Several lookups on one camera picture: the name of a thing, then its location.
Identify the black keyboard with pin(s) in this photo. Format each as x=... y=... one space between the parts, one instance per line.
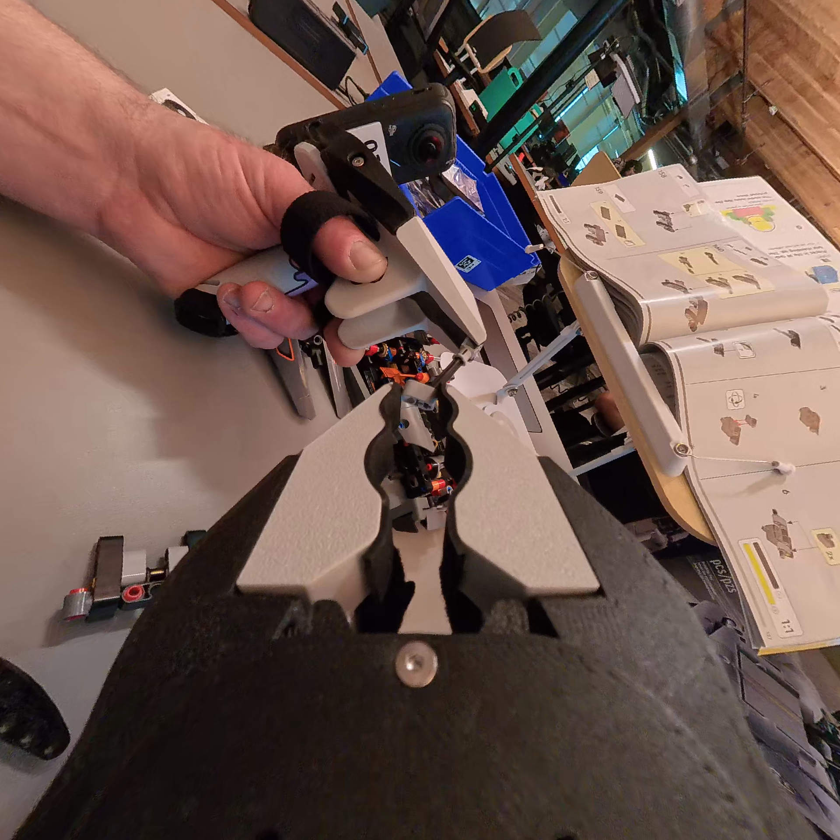
x=302 y=36

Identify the green plastic crate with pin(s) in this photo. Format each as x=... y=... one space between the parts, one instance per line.
x=500 y=88

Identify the black metal pole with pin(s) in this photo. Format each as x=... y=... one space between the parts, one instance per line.
x=564 y=65

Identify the white book stand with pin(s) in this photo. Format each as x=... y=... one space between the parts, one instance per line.
x=630 y=367

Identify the person's left hand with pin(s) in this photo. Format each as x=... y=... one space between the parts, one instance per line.
x=197 y=197

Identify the grey orange-striped curved lego panel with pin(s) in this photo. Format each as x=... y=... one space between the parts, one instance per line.
x=292 y=377

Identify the partly built lego vehicle model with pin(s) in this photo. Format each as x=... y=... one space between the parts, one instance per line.
x=420 y=453

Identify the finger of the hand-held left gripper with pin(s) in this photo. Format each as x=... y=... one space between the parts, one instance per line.
x=446 y=289

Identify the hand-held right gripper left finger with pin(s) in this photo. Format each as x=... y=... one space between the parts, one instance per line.
x=315 y=525

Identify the sticker sheet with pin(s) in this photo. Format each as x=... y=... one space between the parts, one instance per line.
x=178 y=106

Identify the black curved lego panel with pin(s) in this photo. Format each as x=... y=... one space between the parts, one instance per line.
x=29 y=712

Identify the small light grey lego connector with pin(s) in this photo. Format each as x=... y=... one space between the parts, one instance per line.
x=463 y=354

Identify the black lego subassembly red pins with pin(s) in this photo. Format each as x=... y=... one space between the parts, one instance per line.
x=108 y=577

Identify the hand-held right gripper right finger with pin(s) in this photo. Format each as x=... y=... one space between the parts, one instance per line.
x=518 y=525

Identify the blue storage bin white tag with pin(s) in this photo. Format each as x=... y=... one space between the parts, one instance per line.
x=485 y=243

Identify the lego instruction booklet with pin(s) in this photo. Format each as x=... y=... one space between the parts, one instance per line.
x=754 y=394

